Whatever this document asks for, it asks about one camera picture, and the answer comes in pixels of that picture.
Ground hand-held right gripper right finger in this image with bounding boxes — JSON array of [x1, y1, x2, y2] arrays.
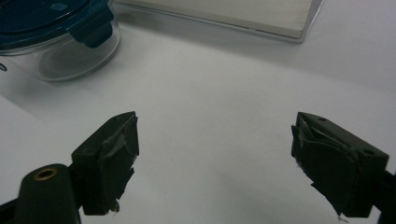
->
[[290, 111, 390, 218]]

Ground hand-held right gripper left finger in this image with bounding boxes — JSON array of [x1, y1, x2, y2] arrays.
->
[[70, 111, 140, 217]]

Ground clear flat box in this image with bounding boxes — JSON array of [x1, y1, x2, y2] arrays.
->
[[113, 0, 325, 44]]

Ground clear round container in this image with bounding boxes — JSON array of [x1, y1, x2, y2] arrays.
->
[[0, 6, 121, 82]]

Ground dark blue container lid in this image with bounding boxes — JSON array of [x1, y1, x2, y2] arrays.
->
[[0, 0, 115, 51]]

